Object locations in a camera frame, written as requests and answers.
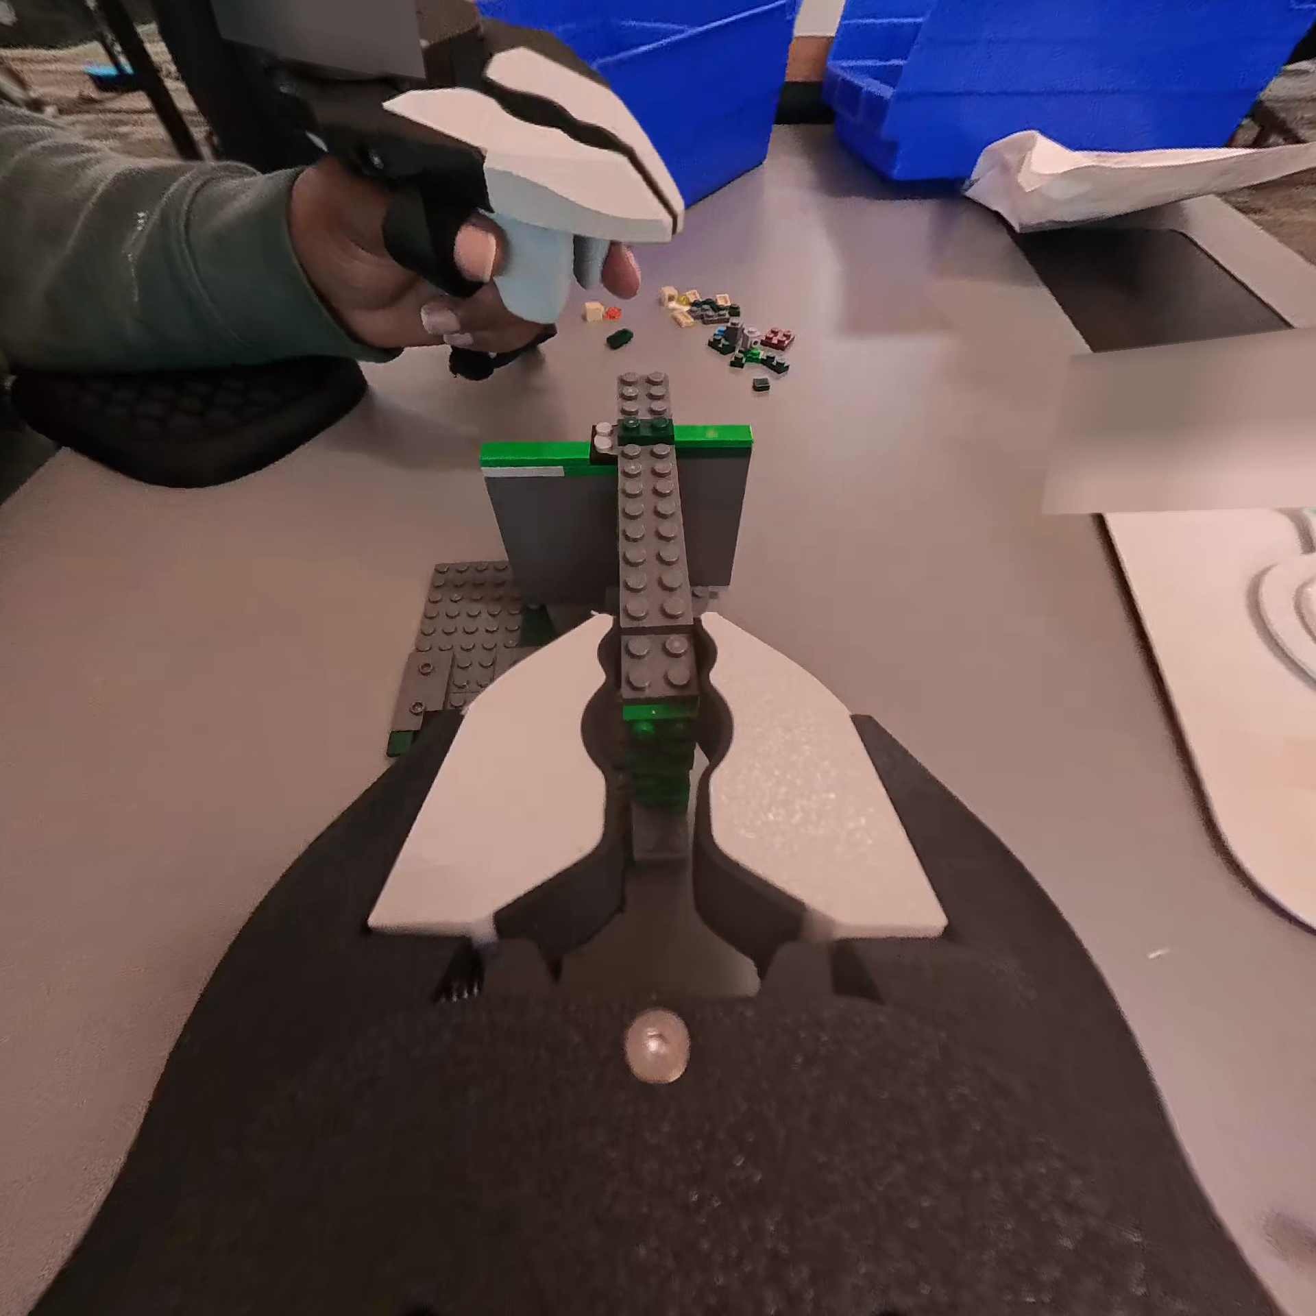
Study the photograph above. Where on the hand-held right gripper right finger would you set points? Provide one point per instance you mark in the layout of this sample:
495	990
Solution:
823	800

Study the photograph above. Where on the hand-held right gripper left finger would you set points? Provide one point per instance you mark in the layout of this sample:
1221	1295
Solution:
493	800

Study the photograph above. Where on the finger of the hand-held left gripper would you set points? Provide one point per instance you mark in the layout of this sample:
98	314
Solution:
554	174
586	93

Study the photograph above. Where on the grey green toy brick model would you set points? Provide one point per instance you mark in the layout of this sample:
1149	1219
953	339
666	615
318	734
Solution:
657	533

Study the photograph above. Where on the person's left forearm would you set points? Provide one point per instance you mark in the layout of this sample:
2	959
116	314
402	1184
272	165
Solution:
154	256

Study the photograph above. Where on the grey desk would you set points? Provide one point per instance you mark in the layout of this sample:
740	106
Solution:
926	616

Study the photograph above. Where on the person's left hand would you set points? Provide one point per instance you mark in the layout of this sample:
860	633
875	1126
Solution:
360	267

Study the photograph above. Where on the blue plastic bin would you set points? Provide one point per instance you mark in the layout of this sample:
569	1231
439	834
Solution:
699	81
1027	81

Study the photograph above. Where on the pile of small loose bricks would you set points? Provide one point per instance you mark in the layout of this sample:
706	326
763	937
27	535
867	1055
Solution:
735	334

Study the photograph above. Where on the white book stand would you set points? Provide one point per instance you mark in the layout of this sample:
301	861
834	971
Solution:
1182	667

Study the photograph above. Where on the white printed paper bag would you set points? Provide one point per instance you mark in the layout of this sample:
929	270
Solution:
1079	174

